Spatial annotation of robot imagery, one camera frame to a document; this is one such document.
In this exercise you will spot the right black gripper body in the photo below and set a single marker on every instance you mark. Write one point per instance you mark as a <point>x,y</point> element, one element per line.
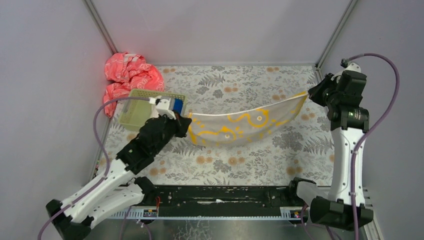
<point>320,91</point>

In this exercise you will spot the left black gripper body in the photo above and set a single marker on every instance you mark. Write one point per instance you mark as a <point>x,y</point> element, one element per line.
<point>180,125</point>

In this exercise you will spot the blue towel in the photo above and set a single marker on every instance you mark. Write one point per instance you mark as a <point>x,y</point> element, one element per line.
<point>178,105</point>

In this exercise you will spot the yellow towel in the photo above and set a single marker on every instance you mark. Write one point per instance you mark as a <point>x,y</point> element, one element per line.
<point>243,127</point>

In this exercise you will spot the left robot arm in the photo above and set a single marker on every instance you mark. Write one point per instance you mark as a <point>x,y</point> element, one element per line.
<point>118,186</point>

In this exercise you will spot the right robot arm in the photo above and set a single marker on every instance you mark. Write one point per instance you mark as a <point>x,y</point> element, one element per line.
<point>343,207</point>

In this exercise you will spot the green plastic basket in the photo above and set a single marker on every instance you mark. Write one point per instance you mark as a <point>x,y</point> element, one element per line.
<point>136,112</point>

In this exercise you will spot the pink patterned cloth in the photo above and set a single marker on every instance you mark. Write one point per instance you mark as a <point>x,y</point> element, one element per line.
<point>127,71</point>

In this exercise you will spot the floral table mat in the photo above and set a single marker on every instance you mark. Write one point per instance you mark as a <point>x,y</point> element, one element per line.
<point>302,148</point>

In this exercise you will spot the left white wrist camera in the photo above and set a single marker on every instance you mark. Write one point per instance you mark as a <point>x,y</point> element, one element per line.
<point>162,106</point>

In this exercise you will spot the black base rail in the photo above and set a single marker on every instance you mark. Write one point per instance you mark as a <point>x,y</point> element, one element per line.
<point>221,201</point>

